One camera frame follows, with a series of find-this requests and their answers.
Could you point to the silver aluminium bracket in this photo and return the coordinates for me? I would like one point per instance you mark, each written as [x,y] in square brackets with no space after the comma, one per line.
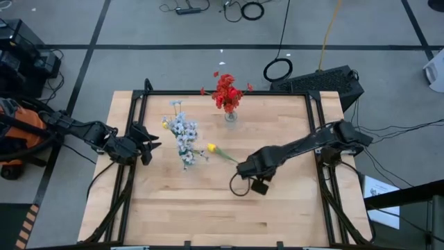
[130,248]
[322,248]

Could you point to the clear ribbed glass vase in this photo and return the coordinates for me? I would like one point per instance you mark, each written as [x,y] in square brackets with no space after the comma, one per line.
[230,117]

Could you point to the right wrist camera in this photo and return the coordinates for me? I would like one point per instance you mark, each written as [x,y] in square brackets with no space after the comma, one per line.
[260,187]

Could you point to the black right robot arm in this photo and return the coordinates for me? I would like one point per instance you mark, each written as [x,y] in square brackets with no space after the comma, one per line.
[312,140]

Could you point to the white printed paper sheet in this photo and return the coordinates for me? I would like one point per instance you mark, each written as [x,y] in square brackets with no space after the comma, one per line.
[381,208]

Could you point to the black computer tower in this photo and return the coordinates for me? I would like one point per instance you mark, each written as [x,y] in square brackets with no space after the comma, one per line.
[322,81]

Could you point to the gray metal post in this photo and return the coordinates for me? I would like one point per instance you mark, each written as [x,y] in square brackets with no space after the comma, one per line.
[437,225]

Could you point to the black electronics case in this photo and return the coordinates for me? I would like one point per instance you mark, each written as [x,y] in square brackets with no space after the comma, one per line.
[21,52]

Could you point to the black power strip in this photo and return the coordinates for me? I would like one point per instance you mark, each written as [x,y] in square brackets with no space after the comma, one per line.
[189,10]

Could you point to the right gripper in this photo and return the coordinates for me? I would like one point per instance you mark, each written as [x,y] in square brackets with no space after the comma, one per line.
[267,161]

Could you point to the white plastic bin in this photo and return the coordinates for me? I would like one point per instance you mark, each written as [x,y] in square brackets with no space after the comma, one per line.
[435,71]

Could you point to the orange shop vacuum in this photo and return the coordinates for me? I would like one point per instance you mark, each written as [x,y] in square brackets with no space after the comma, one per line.
[21,132]

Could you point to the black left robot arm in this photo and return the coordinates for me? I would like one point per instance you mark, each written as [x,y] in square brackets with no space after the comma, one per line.
[90,133]

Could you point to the red artificial flower bunch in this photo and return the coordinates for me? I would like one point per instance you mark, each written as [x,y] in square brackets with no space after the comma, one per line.
[227,80]
[218,91]

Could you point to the yellow artificial tulip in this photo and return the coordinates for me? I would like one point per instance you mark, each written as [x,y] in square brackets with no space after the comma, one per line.
[211,148]
[165,125]

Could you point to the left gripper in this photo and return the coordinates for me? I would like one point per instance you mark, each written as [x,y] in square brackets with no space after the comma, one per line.
[123,149]

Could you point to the black metal beam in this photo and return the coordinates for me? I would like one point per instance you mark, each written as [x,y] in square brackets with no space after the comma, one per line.
[409,194]

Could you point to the white artificial flower bunch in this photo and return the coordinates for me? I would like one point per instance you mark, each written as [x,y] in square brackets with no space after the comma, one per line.
[184,133]

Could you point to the red artificial tulip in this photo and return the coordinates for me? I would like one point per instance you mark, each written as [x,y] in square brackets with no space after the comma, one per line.
[233,93]
[219,101]

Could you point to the black aluminium table frame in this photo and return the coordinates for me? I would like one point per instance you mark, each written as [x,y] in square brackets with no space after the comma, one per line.
[277,93]

